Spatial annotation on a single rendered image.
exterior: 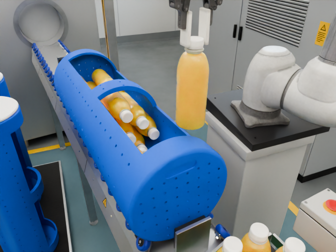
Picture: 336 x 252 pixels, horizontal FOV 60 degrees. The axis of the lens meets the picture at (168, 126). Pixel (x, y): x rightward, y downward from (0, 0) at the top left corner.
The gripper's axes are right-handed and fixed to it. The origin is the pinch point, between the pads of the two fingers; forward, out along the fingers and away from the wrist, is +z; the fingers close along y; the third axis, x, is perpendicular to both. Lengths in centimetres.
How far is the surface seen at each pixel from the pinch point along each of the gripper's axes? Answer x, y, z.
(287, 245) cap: 29.6, -5.2, 37.4
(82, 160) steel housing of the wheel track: -50, 19, 62
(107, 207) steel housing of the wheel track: -19, 19, 60
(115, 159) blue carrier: -5.8, 18.0, 31.1
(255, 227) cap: 23.2, -2.8, 37.5
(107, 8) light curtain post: -134, -25, 18
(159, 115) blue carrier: -30.5, -7.3, 37.7
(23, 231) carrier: -67, 50, 106
